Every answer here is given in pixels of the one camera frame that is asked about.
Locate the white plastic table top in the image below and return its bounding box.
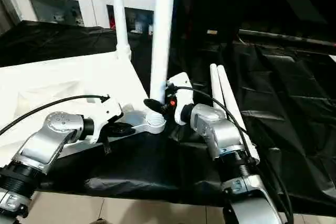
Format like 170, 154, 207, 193
0, 51, 169, 168

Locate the white plastic table leg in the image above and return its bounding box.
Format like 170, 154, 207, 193
209, 63, 227, 112
216, 65, 261, 165
109, 0, 132, 61
144, 0, 177, 135

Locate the black table mat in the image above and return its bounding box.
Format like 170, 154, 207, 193
0, 20, 336, 217

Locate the silver metal rod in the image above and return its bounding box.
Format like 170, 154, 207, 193
239, 28, 336, 45

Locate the grey curtain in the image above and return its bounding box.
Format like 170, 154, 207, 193
0, 0, 17, 33

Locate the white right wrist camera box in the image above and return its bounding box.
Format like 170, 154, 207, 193
166, 71, 194, 126

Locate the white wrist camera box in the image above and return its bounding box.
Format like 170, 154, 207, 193
91, 96, 125, 144
166, 71, 194, 126

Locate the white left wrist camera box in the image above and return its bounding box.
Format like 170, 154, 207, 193
91, 96, 125, 144

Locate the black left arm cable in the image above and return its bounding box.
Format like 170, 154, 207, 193
0, 94, 111, 136

